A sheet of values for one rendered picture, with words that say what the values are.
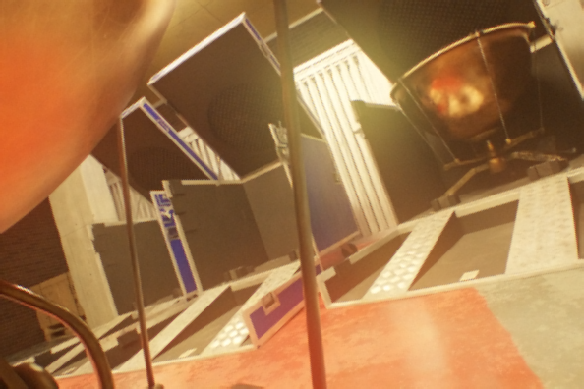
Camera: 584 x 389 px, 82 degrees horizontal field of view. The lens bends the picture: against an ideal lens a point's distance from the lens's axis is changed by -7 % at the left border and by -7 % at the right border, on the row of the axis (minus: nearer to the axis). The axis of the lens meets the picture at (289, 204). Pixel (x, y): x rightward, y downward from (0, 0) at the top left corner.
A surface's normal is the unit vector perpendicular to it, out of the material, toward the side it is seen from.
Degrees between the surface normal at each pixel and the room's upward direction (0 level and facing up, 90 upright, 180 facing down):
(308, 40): 90
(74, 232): 90
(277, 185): 90
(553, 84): 90
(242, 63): 138
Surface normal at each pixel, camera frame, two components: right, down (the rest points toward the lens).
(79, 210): -0.35, 0.04
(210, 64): -0.02, 0.74
